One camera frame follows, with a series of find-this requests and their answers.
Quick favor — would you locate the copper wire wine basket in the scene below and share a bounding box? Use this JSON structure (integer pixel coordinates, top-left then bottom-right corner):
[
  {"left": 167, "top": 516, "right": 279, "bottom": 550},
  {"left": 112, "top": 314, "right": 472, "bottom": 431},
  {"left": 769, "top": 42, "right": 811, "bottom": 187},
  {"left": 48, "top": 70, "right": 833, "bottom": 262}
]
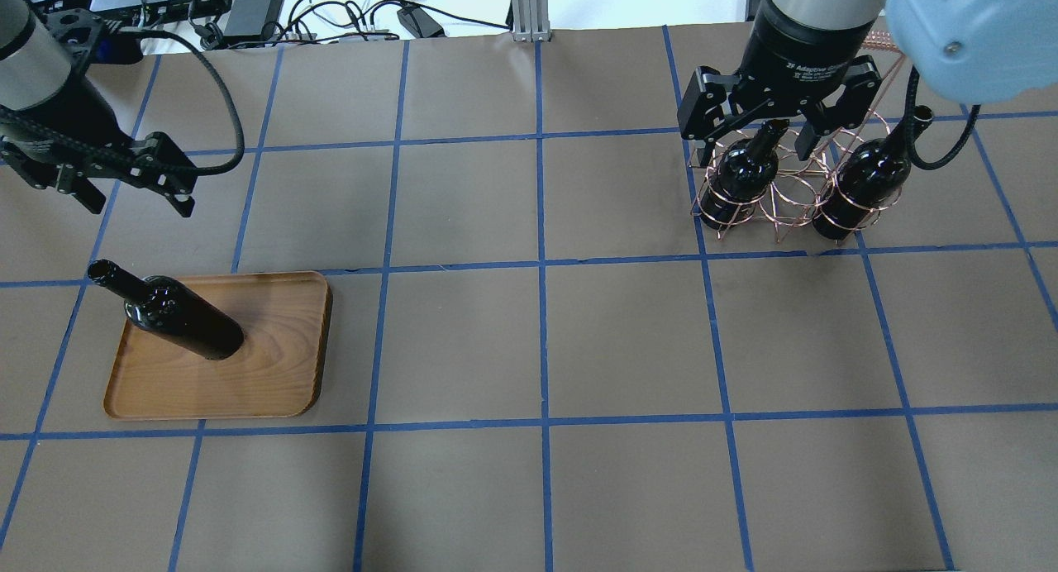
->
[{"left": 688, "top": 31, "right": 917, "bottom": 244}]

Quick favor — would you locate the aluminium frame post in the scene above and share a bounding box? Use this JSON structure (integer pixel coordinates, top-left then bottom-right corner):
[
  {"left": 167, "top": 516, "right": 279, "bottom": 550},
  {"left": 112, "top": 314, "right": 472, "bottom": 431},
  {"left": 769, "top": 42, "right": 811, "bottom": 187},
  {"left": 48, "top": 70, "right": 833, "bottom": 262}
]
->
[{"left": 511, "top": 0, "right": 553, "bottom": 42}]

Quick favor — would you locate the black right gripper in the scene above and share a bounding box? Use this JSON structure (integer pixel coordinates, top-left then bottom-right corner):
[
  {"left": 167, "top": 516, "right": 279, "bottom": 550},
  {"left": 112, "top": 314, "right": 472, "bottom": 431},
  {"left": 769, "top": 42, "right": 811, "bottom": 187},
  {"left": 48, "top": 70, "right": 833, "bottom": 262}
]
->
[{"left": 677, "top": 0, "right": 884, "bottom": 166}]

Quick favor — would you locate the black braided cable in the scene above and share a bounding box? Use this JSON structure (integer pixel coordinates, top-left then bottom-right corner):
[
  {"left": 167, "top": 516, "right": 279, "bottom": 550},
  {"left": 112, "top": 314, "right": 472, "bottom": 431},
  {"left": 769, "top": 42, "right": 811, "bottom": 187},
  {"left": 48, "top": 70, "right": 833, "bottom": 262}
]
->
[
  {"left": 905, "top": 64, "right": 983, "bottom": 171},
  {"left": 0, "top": 27, "right": 247, "bottom": 178}
]

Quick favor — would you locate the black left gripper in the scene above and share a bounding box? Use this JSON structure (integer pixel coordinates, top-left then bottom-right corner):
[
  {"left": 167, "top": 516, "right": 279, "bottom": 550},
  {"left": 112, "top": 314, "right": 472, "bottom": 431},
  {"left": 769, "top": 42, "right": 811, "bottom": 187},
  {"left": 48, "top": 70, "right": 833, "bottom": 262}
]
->
[{"left": 2, "top": 8, "right": 199, "bottom": 218}]

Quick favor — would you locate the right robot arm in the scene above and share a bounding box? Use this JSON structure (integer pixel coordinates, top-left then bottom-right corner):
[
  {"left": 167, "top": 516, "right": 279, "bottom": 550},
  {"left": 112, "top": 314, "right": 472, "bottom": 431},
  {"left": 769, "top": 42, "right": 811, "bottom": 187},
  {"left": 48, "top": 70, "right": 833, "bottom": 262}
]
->
[{"left": 677, "top": 0, "right": 1057, "bottom": 159}]

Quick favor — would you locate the black braided left cable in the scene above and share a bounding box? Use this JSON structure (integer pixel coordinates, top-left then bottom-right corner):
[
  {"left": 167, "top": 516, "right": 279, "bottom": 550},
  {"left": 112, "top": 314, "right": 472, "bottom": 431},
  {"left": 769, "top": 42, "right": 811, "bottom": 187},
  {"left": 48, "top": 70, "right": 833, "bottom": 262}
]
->
[{"left": 0, "top": 27, "right": 247, "bottom": 178}]

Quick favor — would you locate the black wine bottle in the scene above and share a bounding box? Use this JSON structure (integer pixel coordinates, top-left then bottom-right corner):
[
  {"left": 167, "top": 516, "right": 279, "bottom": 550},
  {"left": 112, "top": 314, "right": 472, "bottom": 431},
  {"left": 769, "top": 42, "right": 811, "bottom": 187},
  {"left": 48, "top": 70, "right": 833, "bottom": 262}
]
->
[
  {"left": 700, "top": 119, "right": 790, "bottom": 230},
  {"left": 811, "top": 105, "right": 934, "bottom": 243},
  {"left": 87, "top": 260, "right": 245, "bottom": 359}
]

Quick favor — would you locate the black braided right cable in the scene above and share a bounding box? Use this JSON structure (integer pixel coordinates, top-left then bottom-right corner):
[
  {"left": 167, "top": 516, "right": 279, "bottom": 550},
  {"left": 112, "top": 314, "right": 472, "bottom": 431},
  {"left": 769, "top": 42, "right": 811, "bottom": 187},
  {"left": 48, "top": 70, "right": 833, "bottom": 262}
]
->
[{"left": 905, "top": 64, "right": 983, "bottom": 171}]

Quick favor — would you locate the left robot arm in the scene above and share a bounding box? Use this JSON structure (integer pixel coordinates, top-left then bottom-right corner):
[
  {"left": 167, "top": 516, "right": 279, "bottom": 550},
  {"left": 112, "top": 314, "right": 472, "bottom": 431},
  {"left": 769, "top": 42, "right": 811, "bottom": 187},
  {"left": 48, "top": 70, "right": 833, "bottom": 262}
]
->
[{"left": 1, "top": 0, "right": 196, "bottom": 217}]

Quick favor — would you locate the wooden tray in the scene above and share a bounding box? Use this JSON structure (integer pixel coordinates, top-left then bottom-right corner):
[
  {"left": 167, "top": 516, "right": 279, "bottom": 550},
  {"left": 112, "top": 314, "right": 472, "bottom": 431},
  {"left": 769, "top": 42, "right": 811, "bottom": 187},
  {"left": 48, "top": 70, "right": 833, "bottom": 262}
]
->
[{"left": 102, "top": 271, "right": 331, "bottom": 421}]

